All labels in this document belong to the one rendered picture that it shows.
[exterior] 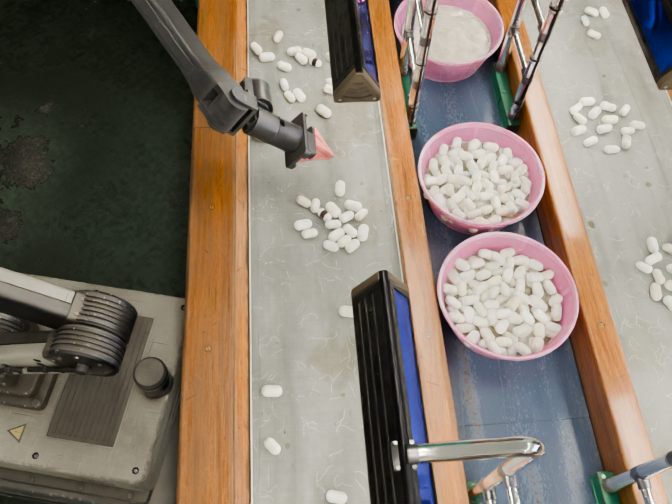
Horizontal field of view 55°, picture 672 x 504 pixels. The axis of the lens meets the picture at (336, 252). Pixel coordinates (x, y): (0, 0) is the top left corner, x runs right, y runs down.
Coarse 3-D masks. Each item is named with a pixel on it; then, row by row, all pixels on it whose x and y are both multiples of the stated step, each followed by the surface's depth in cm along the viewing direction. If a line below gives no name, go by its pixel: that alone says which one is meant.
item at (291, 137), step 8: (280, 120) 123; (296, 120) 129; (304, 120) 127; (280, 128) 122; (288, 128) 123; (296, 128) 125; (304, 128) 126; (280, 136) 123; (288, 136) 124; (296, 136) 125; (304, 136) 125; (272, 144) 124; (280, 144) 124; (288, 144) 125; (296, 144) 125; (304, 144) 124; (288, 152) 127; (296, 152) 126; (304, 152) 124; (288, 160) 127; (296, 160) 125; (288, 168) 128
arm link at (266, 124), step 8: (264, 104) 124; (256, 112) 120; (264, 112) 120; (248, 120) 120; (256, 120) 119; (264, 120) 120; (272, 120) 121; (248, 128) 121; (256, 128) 120; (264, 128) 120; (272, 128) 121; (256, 136) 122; (264, 136) 122; (272, 136) 122
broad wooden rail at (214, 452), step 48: (240, 0) 161; (240, 48) 153; (192, 144) 138; (240, 144) 139; (192, 192) 132; (240, 192) 133; (192, 240) 127; (240, 240) 128; (192, 288) 122; (240, 288) 123; (192, 336) 117; (240, 336) 118; (192, 384) 113; (240, 384) 114; (192, 432) 109; (240, 432) 110; (192, 480) 105; (240, 480) 106
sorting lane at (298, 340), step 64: (256, 0) 163; (320, 0) 164; (256, 64) 153; (320, 128) 144; (256, 192) 135; (320, 192) 136; (384, 192) 136; (256, 256) 128; (320, 256) 128; (384, 256) 129; (256, 320) 122; (320, 320) 122; (256, 384) 116; (320, 384) 116; (256, 448) 110; (320, 448) 110
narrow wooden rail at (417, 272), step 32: (384, 0) 161; (384, 32) 155; (384, 64) 150; (384, 96) 146; (384, 128) 142; (416, 192) 133; (416, 224) 130; (416, 256) 126; (416, 288) 123; (416, 320) 120; (448, 384) 114; (448, 416) 111; (448, 480) 106
